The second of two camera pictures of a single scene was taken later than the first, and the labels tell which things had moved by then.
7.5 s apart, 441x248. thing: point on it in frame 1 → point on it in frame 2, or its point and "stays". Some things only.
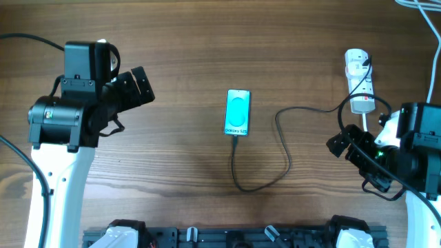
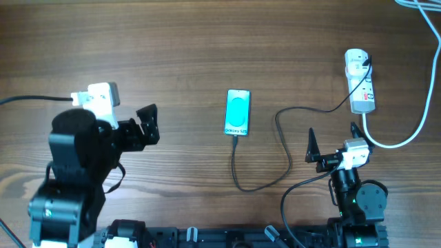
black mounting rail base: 265,237 stays
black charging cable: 286,137 stays
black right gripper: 357,157 → 327,161
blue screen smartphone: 237,114 stays
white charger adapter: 356,68 stays
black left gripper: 134,98 → 138,140
